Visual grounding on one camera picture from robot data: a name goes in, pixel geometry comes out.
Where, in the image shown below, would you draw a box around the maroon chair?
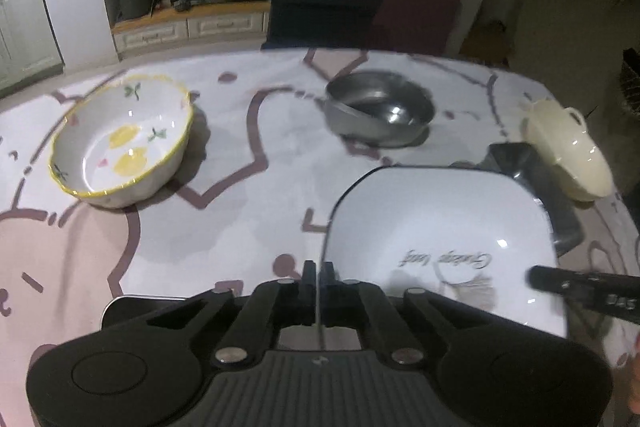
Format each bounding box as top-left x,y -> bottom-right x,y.
367,0 -> 460,55

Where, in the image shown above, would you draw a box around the cream handled ceramic bowl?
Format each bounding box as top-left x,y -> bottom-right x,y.
522,98 -> 614,202

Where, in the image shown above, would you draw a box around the bear pattern tablecloth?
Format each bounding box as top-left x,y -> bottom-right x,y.
1,50 -> 639,426

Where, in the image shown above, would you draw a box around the round steel bowl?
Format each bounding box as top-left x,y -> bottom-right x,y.
323,69 -> 436,148

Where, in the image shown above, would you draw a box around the dark square metal tray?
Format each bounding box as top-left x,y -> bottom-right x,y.
477,142 -> 585,257

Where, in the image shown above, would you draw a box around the white kitchen cabinet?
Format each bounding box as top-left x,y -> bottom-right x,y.
1,0 -> 63,92

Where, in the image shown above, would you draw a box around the white square plate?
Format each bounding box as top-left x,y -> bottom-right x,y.
323,167 -> 567,337

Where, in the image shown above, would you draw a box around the lemon pattern ceramic bowl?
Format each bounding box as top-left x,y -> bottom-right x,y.
49,75 -> 194,209

